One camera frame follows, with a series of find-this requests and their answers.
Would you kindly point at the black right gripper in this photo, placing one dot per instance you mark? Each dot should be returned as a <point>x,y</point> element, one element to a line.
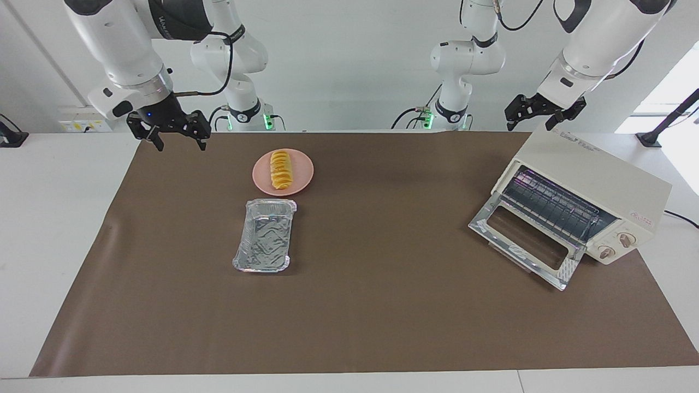
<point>164,115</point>

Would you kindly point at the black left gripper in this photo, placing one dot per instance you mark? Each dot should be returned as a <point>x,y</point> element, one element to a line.
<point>546,105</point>

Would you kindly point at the yellow ridged bread loaf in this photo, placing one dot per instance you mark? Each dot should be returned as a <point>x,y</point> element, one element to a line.
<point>281,170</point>

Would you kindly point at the aluminium foil baking tray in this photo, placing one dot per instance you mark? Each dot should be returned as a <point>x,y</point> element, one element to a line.
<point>265,240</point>

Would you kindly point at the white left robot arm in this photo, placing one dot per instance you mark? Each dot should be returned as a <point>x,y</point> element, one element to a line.
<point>600,38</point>

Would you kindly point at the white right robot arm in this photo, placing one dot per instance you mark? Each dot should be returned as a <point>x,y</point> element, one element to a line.
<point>120,43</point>

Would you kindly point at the cream toaster oven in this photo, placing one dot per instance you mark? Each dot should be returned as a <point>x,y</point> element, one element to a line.
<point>595,174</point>

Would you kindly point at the glass oven door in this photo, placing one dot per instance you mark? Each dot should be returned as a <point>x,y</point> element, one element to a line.
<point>524,240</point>

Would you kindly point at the round cream oven knob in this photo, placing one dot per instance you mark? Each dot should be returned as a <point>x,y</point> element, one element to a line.
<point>626,239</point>
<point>606,252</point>

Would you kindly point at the pink round plate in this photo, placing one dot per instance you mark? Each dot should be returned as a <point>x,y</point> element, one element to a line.
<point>303,174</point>

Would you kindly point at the brown table mat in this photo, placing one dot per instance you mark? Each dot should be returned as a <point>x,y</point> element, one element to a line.
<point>382,305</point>

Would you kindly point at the short black desk mount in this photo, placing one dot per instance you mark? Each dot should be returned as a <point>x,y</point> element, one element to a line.
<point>11,136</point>

